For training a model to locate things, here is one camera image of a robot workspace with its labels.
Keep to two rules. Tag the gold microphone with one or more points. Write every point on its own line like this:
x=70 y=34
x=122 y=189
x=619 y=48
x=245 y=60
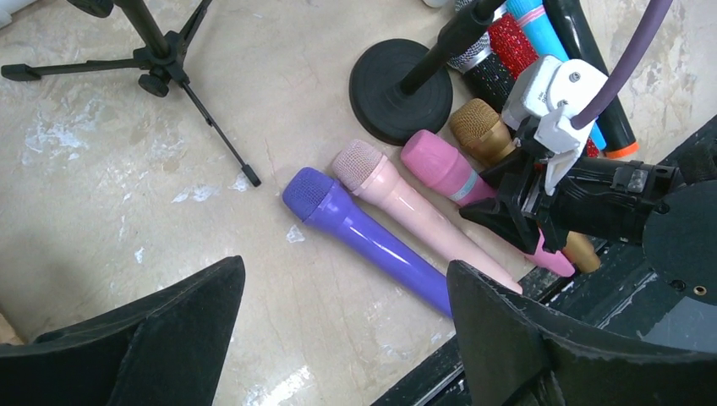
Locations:
x=480 y=132

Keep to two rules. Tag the black round-base mic stand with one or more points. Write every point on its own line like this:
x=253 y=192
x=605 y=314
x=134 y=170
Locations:
x=398 y=86

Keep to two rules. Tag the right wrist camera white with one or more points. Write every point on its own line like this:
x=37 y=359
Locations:
x=556 y=134

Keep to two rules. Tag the black glitter microphone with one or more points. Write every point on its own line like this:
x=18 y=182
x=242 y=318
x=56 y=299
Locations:
x=485 y=75

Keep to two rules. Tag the light blue microphone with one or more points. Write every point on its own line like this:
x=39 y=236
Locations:
x=554 y=79

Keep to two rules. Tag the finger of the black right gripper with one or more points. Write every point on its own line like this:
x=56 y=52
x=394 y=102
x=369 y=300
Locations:
x=506 y=221

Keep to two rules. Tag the red glitter microphone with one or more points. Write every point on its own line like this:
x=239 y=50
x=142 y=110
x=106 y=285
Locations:
x=519 y=46

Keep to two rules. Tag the white PVC pipe frame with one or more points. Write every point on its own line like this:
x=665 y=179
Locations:
x=11 y=7

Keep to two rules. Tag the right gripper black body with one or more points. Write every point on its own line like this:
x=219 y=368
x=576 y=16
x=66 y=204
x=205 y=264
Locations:
x=599 y=197

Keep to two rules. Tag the black microphone orange end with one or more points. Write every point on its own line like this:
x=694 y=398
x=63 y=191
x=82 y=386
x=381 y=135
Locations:
x=572 y=28

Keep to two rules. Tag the purple microphone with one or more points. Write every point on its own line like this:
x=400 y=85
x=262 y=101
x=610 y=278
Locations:
x=320 y=201

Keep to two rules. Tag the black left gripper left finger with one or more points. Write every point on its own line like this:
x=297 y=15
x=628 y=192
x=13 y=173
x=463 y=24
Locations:
x=167 y=348

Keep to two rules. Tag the black table edge rail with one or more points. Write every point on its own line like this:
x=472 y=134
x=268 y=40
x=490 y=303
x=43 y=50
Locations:
x=640 y=331

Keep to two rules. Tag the black tripod mic stand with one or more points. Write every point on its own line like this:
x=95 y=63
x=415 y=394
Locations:
x=161 y=59

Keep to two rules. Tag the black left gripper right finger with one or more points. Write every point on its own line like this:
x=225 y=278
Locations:
x=516 y=351

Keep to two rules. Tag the hot pink microphone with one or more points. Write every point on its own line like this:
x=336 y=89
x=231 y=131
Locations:
x=441 y=167

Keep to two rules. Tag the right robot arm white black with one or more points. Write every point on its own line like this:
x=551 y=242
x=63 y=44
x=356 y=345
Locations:
x=656 y=228

